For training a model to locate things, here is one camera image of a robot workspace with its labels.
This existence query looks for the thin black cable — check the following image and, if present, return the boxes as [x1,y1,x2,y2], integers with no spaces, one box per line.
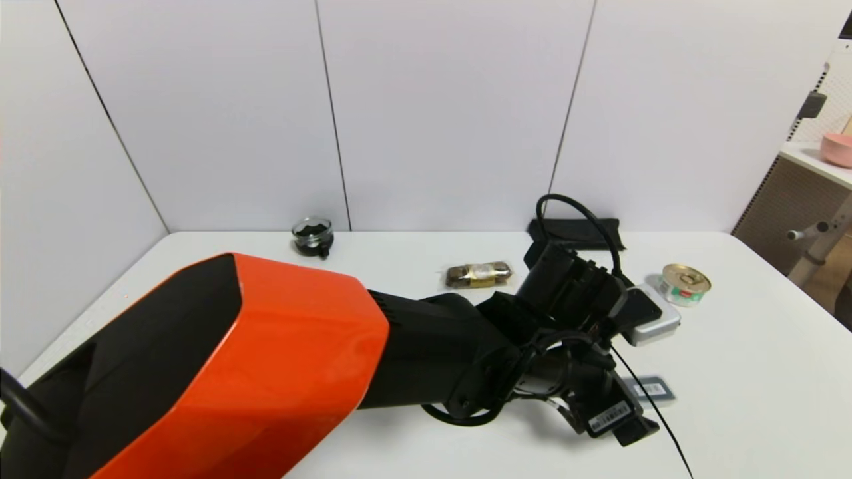
[609,343,694,479]

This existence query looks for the brown perforated panel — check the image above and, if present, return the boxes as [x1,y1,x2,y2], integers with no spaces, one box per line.
[732,156,847,275]

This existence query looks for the thick black looped cable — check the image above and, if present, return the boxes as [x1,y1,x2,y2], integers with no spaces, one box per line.
[536,193,626,280]

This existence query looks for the tin can gold lid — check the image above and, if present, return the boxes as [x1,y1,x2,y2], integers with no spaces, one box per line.
[658,263,712,308]

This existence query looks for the wrapped chocolate snack pack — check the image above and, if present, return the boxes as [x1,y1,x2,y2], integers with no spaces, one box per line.
[445,261,515,290]

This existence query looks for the black device on pegboard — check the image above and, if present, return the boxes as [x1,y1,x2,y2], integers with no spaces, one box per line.
[793,92,827,121]

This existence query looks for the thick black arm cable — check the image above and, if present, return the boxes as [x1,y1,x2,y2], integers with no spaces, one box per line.
[0,368,67,443]

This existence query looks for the grey table leg with crank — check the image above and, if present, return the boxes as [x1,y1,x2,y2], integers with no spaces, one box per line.
[785,192,852,288]

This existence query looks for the grey plastic pencil case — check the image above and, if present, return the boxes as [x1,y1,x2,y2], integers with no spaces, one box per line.
[622,375,677,408]

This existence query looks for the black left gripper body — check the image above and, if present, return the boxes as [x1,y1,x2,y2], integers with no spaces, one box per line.
[562,358,644,439]

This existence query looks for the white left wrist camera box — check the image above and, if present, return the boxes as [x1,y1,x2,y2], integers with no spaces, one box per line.
[622,285,682,347]

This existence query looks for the white pegboard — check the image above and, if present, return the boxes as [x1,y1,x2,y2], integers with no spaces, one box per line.
[787,41,852,146]

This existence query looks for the pink bowl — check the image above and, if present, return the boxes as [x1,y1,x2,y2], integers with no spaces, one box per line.
[820,133,852,168]

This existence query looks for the small glass jar black contents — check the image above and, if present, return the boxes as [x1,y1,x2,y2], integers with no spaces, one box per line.
[291,216,334,260]

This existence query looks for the white side table top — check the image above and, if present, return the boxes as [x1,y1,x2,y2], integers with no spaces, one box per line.
[777,141,852,192]

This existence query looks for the black fabric pouch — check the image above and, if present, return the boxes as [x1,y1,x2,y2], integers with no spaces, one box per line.
[528,218,626,252]

